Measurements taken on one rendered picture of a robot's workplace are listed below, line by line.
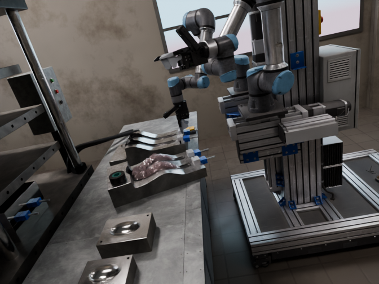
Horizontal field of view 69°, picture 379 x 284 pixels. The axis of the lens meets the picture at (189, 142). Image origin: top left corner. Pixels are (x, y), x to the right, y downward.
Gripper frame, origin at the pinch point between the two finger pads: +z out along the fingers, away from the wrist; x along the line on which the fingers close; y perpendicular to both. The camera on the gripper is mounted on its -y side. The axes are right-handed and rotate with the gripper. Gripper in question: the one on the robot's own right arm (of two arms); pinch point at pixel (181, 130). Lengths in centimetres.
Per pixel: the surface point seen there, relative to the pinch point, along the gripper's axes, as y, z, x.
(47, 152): -79, -12, -24
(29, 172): -79, -11, -46
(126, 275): -16, 5, -107
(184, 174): 2.2, 5.4, -49.0
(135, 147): -28.6, -1.7, -17.7
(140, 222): -15, 4, -83
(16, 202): -78, -4, -64
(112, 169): -38, 0, -39
